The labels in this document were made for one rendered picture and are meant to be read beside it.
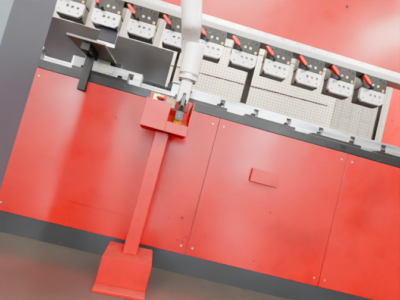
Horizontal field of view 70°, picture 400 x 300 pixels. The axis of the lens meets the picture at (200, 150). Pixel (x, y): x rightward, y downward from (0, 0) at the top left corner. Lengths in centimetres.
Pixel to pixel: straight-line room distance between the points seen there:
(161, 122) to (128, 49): 119
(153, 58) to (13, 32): 138
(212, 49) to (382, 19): 105
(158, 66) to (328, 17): 117
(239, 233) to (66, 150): 98
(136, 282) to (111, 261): 13
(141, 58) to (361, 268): 195
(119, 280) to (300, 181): 101
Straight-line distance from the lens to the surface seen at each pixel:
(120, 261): 126
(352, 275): 187
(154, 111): 122
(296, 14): 195
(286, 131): 161
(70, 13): 188
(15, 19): 104
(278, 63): 179
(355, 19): 210
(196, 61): 127
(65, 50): 242
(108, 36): 181
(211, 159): 150
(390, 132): 276
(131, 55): 230
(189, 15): 131
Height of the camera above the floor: 55
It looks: 3 degrees up
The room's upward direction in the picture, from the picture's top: 15 degrees clockwise
